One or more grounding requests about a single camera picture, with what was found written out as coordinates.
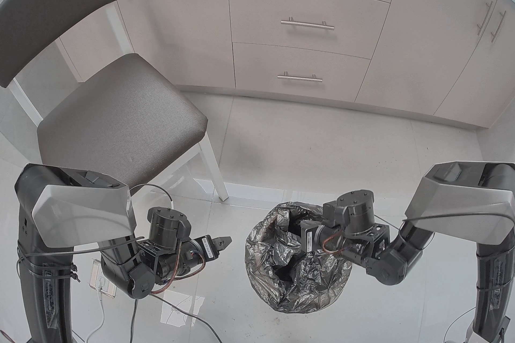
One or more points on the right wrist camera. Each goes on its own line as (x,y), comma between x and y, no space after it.
(332,214)

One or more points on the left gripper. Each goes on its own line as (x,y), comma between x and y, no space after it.
(206,249)

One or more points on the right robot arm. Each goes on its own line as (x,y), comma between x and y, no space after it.
(454,200)

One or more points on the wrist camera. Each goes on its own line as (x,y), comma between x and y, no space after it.
(332,214)
(185,228)

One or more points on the black plastic bag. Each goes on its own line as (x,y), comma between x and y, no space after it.
(297,281)

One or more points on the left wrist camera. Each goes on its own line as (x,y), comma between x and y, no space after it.
(185,228)

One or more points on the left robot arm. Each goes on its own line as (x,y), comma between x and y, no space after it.
(84,212)

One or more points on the grey padded chair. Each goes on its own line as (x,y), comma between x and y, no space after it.
(120,112)

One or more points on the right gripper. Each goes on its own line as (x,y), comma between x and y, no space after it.
(309,241)

